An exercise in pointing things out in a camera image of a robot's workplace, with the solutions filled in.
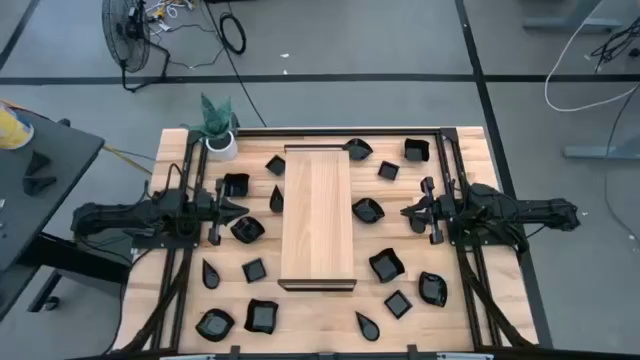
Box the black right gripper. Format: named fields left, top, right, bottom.
left=399, top=176, right=455, bottom=246

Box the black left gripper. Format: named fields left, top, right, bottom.
left=194, top=177, right=250, bottom=247

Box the black wavy square bowl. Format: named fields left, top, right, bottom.
left=368, top=247, right=406, bottom=284
left=403, top=137, right=431, bottom=163
left=243, top=298, right=280, bottom=335
left=222, top=172, right=251, bottom=198

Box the black leaf-shaped plate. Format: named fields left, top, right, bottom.
left=342, top=137, right=374, bottom=162
left=351, top=197, right=386, bottom=225
left=230, top=215, right=266, bottom=245
left=194, top=307, right=236, bottom=343
left=418, top=271, right=449, bottom=308

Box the green plant white pot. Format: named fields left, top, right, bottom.
left=180, top=92, right=240, bottom=163

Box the long wooden tray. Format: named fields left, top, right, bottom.
left=277, top=143, right=358, bottom=293

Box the black side table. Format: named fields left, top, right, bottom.
left=0, top=107, right=132, bottom=324

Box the grey desk foot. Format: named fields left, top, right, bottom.
left=522, top=0, right=624, bottom=33
left=563, top=132, right=640, bottom=161

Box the white power strip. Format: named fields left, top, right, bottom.
left=144, top=0, right=197, bottom=32

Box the black floor fan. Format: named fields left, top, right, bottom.
left=101, top=0, right=171, bottom=94

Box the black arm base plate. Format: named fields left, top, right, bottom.
left=444, top=207, right=527, bottom=248
left=130, top=209, right=204, bottom=250

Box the black sleeved cable bundle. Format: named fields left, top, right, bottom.
left=118, top=247, right=194, bottom=354
left=457, top=244, right=534, bottom=349

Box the long thin black cable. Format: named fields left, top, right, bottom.
left=203, top=0, right=268, bottom=128

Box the black aluminium table frame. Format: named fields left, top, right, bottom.
left=112, top=126, right=541, bottom=360

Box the yellow cable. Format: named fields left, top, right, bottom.
left=103, top=144, right=154, bottom=176

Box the coiled black cable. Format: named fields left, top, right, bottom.
left=218, top=11, right=248, bottom=56

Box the white floor cable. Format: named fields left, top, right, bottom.
left=543, top=0, right=640, bottom=113

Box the thin black floor cable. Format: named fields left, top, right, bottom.
left=603, top=82, right=640, bottom=246

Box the black triangular bracket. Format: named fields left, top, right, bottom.
left=24, top=150, right=53, bottom=177
left=22, top=175, right=58, bottom=197

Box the black cable tangle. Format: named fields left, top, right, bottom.
left=589, top=17, right=640, bottom=74

